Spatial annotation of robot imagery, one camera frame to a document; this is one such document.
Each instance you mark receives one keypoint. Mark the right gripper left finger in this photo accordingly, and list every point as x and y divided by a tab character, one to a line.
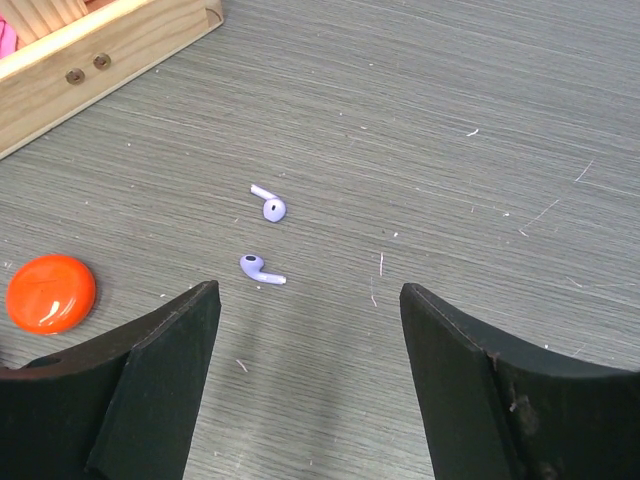
122	405

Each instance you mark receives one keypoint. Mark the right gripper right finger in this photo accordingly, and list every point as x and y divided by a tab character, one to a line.
497	407

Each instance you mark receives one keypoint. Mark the red earbud case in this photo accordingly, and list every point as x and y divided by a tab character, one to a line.
51	294

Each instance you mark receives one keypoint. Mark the purple earbud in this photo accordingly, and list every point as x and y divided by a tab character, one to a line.
274	208
252	266

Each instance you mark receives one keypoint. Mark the wooden clothes rack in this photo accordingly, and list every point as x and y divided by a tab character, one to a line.
73	53

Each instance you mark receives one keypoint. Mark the pink t-shirt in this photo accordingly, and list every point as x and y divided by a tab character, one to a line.
8	39

